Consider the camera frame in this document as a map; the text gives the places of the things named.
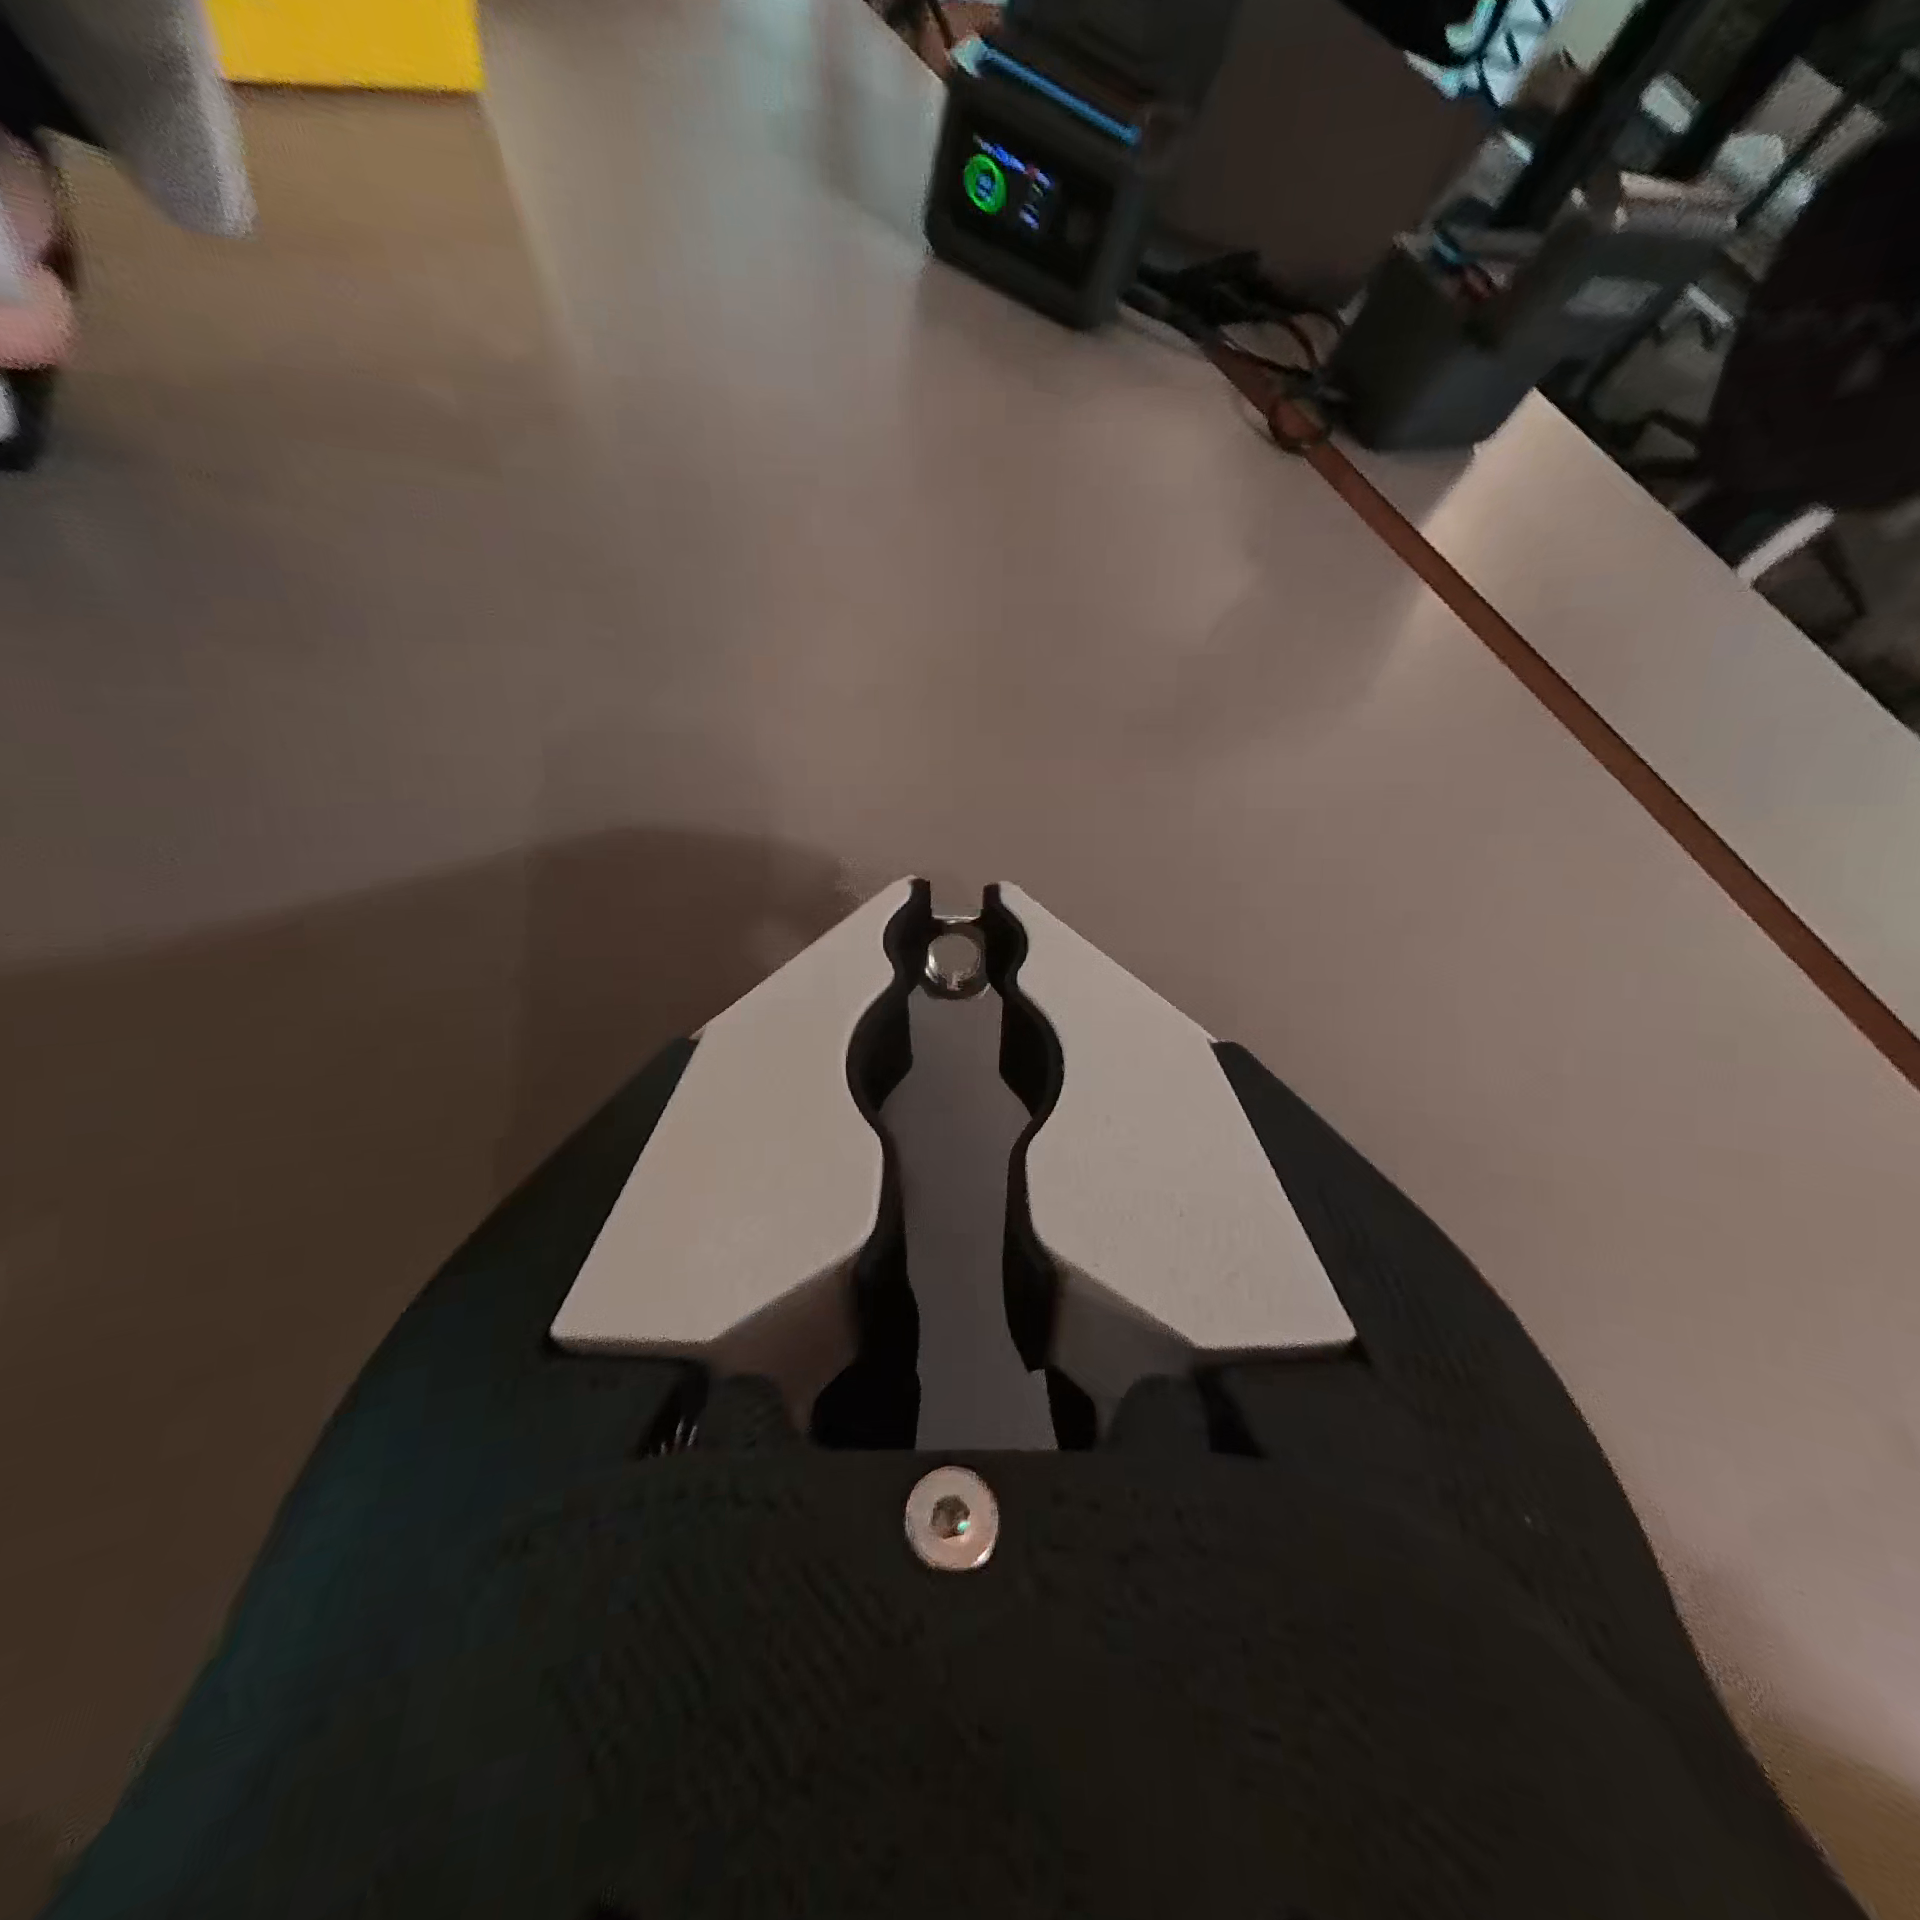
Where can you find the large yellow plastic bin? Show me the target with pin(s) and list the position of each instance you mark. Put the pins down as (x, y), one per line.
(346, 44)

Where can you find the dark office chair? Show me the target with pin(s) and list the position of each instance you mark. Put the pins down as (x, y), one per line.
(1829, 347)

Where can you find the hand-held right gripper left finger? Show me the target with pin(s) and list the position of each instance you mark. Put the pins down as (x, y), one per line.
(720, 1202)

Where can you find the steel hex bolt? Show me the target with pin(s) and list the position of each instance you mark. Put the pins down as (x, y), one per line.
(953, 961)

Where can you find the person's left forearm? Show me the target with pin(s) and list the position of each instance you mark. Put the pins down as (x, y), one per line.
(149, 106)

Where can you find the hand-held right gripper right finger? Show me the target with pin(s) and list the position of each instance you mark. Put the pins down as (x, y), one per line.
(1185, 1202)

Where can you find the person's left hand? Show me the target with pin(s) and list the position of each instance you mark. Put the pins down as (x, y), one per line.
(30, 284)

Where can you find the black power adapter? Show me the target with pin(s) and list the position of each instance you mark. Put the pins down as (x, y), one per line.
(1424, 361)

